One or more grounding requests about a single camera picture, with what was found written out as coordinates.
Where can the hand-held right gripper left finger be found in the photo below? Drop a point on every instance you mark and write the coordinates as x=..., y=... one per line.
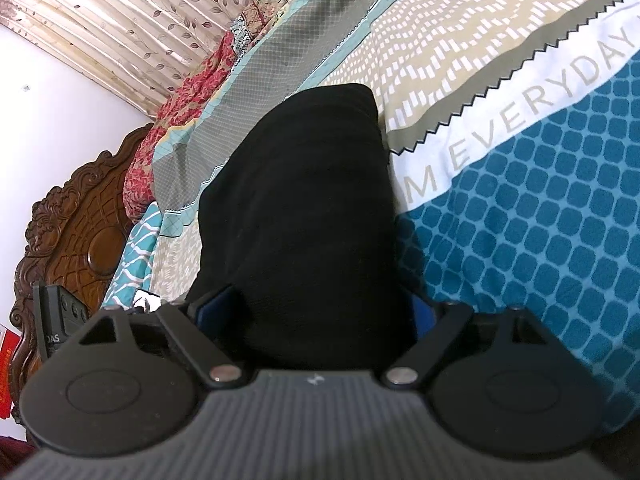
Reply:
x=217, y=305

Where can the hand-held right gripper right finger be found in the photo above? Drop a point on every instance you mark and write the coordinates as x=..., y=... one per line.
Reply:
x=419, y=316

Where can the black pants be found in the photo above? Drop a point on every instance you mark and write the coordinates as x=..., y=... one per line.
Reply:
x=300, y=210

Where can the smartphone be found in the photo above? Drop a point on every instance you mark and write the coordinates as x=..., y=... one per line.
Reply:
x=146, y=301

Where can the carved wooden headboard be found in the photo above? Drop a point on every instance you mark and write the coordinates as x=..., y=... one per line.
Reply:
x=75, y=230

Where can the teal wavy-print pillow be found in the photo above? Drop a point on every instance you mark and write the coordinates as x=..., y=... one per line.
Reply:
x=135, y=255

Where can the patterned bed sheet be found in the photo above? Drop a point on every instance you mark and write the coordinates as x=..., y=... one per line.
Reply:
x=500, y=160

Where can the red floral quilt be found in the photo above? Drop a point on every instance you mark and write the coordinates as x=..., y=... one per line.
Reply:
x=190, y=90

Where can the leaf-print curtain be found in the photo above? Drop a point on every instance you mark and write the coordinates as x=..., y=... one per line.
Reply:
x=120, y=20

